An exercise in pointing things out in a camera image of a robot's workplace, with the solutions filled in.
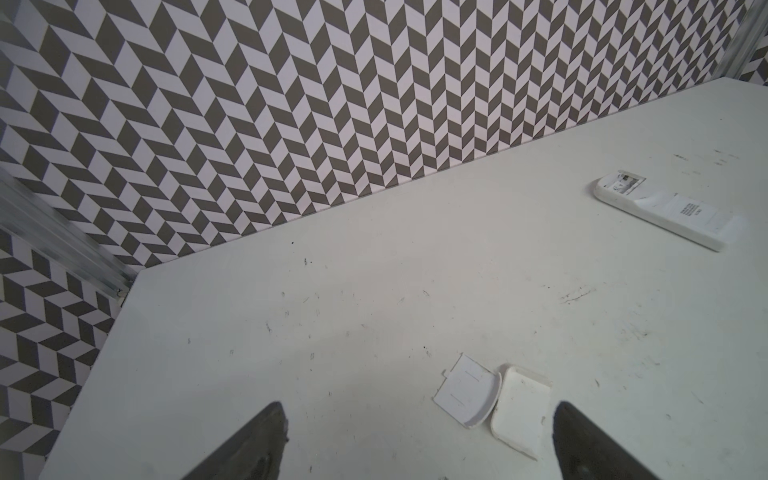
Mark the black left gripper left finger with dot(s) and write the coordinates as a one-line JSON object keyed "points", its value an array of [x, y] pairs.
{"points": [[255, 451]]}

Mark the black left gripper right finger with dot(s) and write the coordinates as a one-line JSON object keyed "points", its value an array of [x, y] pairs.
{"points": [[584, 451]]}

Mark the white battery cover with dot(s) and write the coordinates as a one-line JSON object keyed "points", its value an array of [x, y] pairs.
{"points": [[521, 410], [469, 392]]}

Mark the white remote green buttons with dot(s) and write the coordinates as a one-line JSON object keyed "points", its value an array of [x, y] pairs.
{"points": [[694, 220]]}

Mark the aluminium corner post left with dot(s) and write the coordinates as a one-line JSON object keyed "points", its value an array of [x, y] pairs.
{"points": [[43, 228]]}

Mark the aluminium corner post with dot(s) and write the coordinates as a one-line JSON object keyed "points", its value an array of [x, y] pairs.
{"points": [[43, 228], [744, 43]]}

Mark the aluminium corner post right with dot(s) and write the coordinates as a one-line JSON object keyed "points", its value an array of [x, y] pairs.
{"points": [[744, 43]]}

